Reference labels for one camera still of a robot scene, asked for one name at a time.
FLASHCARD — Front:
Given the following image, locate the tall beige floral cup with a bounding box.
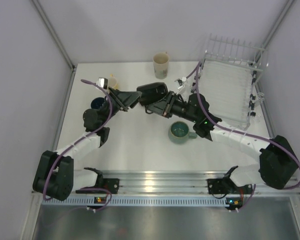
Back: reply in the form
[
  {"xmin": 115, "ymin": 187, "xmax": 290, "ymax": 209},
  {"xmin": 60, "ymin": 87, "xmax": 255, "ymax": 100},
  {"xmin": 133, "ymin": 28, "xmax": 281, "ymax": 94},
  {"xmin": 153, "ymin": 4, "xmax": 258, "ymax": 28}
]
[{"xmin": 152, "ymin": 52, "xmax": 170, "ymax": 80}]

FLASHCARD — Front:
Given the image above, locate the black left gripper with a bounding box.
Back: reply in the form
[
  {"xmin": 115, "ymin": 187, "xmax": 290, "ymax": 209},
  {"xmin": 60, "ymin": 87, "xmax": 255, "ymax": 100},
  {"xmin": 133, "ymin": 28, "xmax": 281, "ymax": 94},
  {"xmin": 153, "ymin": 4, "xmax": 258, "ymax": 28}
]
[{"xmin": 99, "ymin": 86, "xmax": 145, "ymax": 127}]

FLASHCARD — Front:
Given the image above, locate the dark blue mug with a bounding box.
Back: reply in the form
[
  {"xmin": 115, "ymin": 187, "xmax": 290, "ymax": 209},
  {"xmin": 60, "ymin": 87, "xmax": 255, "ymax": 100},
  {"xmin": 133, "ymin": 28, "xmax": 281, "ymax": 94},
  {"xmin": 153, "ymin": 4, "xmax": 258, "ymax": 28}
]
[{"xmin": 90, "ymin": 97, "xmax": 106, "ymax": 110}]

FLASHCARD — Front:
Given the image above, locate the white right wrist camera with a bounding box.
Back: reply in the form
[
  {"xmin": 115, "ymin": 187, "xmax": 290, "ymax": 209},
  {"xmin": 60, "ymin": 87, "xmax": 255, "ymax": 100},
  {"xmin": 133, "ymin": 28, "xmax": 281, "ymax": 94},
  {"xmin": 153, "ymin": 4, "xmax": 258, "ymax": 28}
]
[{"xmin": 174, "ymin": 76, "xmax": 187, "ymax": 94}]

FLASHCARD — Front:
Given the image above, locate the perforated cable duct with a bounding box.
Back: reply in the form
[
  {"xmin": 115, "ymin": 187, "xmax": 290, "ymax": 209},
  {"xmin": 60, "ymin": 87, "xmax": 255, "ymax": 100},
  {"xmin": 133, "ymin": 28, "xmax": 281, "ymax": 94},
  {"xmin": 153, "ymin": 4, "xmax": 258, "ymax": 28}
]
[{"xmin": 42, "ymin": 195, "xmax": 232, "ymax": 207}]

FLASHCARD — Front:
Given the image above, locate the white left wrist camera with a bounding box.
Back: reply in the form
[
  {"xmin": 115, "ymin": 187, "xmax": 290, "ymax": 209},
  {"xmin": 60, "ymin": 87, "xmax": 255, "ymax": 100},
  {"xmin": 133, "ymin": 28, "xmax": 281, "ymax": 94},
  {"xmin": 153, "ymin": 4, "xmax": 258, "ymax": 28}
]
[{"xmin": 96, "ymin": 77, "xmax": 109, "ymax": 90}]

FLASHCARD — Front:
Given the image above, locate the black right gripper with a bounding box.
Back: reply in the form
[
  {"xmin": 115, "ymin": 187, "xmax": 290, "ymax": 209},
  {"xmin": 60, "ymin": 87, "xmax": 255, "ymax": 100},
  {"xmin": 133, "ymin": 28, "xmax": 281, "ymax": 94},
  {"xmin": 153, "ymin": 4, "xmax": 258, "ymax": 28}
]
[{"xmin": 146, "ymin": 91, "xmax": 199, "ymax": 124}]

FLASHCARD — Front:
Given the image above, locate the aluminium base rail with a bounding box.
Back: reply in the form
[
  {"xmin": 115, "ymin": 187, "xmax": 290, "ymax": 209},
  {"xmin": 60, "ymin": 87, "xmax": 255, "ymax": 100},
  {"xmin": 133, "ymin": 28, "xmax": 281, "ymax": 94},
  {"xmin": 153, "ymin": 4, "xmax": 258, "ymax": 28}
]
[{"xmin": 71, "ymin": 170, "xmax": 300, "ymax": 197}]

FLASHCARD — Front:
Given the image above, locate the right aluminium frame post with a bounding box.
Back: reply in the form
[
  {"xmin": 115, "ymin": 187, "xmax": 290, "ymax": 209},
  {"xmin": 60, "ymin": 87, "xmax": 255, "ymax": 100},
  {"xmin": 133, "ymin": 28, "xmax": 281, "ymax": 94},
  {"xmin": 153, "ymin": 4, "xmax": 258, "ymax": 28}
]
[{"xmin": 261, "ymin": 0, "xmax": 297, "ymax": 51}]

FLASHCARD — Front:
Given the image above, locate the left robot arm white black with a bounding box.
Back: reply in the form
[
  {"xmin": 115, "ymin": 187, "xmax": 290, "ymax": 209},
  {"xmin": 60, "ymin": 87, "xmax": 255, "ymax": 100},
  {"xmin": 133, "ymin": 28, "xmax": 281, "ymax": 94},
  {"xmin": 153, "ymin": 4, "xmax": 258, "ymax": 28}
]
[{"xmin": 32, "ymin": 88, "xmax": 142, "ymax": 201}]

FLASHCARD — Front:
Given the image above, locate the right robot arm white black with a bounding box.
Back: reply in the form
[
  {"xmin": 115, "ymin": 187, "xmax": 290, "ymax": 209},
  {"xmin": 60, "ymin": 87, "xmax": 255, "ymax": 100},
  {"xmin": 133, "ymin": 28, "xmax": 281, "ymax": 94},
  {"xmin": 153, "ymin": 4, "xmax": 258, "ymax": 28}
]
[{"xmin": 137, "ymin": 82, "xmax": 300, "ymax": 193}]

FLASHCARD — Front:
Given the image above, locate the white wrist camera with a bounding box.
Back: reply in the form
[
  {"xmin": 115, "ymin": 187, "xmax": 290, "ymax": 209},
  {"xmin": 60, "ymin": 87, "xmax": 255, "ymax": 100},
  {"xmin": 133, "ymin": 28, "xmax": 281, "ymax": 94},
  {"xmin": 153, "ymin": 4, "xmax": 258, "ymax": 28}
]
[
  {"xmin": 96, "ymin": 77, "xmax": 109, "ymax": 90},
  {"xmin": 174, "ymin": 76, "xmax": 187, "ymax": 94}
]

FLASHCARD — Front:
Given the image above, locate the yellow mug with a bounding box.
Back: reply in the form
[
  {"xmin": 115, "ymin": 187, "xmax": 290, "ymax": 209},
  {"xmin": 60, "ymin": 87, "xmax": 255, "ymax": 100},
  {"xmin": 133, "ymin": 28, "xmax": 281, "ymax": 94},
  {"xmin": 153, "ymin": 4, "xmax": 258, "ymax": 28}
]
[{"xmin": 107, "ymin": 74, "xmax": 119, "ymax": 90}]

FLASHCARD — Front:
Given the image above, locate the teal green mug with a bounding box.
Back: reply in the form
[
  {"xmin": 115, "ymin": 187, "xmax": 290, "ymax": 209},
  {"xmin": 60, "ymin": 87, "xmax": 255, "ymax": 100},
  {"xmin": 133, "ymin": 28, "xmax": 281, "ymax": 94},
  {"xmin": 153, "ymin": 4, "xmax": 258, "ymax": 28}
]
[{"xmin": 168, "ymin": 121, "xmax": 198, "ymax": 145}]

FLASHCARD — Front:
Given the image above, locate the clear dish rack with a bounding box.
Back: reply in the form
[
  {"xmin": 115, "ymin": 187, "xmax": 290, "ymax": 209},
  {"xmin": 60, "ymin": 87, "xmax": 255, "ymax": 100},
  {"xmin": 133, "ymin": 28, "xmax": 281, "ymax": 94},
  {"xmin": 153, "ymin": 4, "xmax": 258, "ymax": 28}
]
[{"xmin": 197, "ymin": 34, "xmax": 268, "ymax": 131}]

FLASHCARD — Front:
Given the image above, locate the aluminium frame post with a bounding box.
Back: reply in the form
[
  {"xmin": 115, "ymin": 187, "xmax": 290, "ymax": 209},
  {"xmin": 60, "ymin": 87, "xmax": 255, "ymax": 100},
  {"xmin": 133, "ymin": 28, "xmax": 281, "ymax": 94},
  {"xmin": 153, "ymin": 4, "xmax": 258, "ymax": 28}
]
[
  {"xmin": 261, "ymin": 0, "xmax": 297, "ymax": 51},
  {"xmin": 30, "ymin": 0, "xmax": 75, "ymax": 72}
]

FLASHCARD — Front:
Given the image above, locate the left aluminium frame post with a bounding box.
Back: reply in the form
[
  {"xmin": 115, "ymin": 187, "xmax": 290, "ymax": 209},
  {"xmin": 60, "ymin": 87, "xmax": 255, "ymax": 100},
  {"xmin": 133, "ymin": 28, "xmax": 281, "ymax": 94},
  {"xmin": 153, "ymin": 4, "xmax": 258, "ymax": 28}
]
[{"xmin": 30, "ymin": 0, "xmax": 75, "ymax": 72}]

